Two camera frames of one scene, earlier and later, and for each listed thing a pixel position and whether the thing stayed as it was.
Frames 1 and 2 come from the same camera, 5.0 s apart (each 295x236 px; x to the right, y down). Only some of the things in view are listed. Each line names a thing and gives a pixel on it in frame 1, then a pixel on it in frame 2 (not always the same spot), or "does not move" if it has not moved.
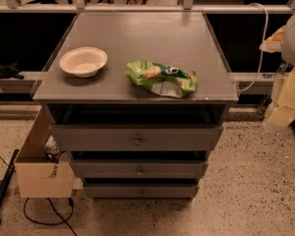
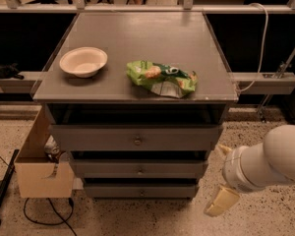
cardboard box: (37, 175) does not move
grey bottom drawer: (141, 190) does not move
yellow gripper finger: (273, 44) to (249, 167)
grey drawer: (139, 168) does not move
